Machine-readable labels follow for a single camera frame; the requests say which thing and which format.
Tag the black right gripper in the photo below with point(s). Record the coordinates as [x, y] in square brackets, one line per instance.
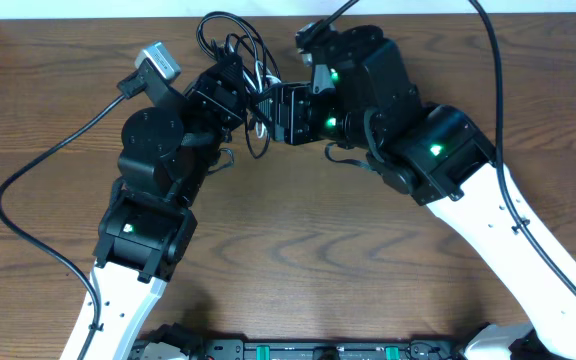
[292, 109]

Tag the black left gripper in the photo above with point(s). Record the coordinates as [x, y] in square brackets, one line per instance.
[229, 80]

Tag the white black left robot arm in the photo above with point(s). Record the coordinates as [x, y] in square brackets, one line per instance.
[168, 150]

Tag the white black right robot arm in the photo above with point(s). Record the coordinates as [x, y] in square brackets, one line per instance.
[360, 96]

